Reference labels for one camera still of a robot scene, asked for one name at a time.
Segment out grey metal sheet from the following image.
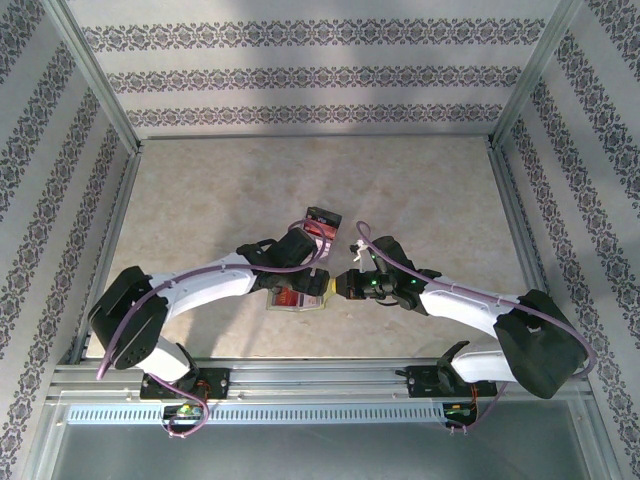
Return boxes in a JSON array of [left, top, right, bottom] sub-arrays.
[[29, 399, 614, 480]]

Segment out black credit card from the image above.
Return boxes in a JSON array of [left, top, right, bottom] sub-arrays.
[[307, 205, 344, 226]]

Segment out dark red credit card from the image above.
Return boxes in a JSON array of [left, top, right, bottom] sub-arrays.
[[304, 219, 339, 241]]

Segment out aluminium front rail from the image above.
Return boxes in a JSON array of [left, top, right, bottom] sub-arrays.
[[47, 357, 594, 404]]

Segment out slotted grey cable duct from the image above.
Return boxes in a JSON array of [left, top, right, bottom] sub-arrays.
[[66, 403, 447, 426]]

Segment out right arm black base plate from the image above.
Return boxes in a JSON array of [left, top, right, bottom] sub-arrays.
[[407, 365, 499, 400]]

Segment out clear acrylic card box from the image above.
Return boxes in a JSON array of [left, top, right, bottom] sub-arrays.
[[299, 204, 344, 261]]

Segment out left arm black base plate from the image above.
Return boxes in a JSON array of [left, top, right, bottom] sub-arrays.
[[139, 367, 231, 401]]

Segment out aluminium frame post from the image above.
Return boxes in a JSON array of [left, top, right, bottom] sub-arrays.
[[42, 0, 144, 154], [487, 0, 586, 151]]

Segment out aluminium side rail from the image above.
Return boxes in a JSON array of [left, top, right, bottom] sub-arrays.
[[67, 144, 144, 364], [487, 139, 571, 361]]

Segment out olive green card holder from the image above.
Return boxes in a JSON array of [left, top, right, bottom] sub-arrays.
[[266, 278, 337, 315]]

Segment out aluminium back rail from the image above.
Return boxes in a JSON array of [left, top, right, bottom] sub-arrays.
[[137, 130, 494, 144]]

